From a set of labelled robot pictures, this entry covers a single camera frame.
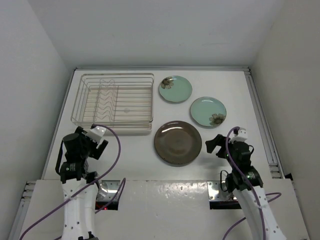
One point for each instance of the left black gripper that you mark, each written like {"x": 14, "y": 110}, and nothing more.
{"x": 83, "y": 136}

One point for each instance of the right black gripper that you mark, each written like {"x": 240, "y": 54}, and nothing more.
{"x": 219, "y": 140}

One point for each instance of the green flower plate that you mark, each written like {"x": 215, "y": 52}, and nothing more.
{"x": 208, "y": 111}
{"x": 175, "y": 89}

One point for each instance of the brown ceramic plate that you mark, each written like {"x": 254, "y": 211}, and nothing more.
{"x": 177, "y": 143}

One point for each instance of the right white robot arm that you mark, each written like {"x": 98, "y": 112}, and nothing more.
{"x": 246, "y": 185}

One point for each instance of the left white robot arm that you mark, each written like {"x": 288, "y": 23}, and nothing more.
{"x": 80, "y": 188}

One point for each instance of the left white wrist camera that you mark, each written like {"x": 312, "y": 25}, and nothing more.
{"x": 96, "y": 134}

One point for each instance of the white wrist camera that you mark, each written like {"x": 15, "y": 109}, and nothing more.
{"x": 96, "y": 134}
{"x": 239, "y": 135}

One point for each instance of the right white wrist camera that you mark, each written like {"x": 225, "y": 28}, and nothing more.
{"x": 239, "y": 135}

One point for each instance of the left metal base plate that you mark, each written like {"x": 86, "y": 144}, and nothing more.
{"x": 107, "y": 190}

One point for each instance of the metal base plate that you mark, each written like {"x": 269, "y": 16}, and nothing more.
{"x": 107, "y": 190}
{"x": 216, "y": 194}

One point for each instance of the wire dish rack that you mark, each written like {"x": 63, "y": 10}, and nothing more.
{"x": 121, "y": 101}

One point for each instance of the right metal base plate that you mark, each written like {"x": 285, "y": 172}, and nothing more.
{"x": 216, "y": 194}

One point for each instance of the aluminium frame rail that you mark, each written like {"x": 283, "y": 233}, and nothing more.
{"x": 272, "y": 155}

